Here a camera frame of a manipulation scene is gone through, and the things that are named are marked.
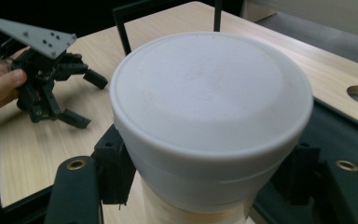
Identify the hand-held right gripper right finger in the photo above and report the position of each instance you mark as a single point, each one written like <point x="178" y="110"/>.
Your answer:
<point x="338" y="193"/>

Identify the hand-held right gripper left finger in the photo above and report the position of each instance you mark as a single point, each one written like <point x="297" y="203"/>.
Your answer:
<point x="80" y="186"/>

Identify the powder jar with white lid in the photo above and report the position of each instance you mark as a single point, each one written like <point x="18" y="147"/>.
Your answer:
<point x="211" y="118"/>

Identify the black metal stand frame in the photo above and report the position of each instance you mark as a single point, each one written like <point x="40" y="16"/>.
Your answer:
<point x="122" y="31"/>

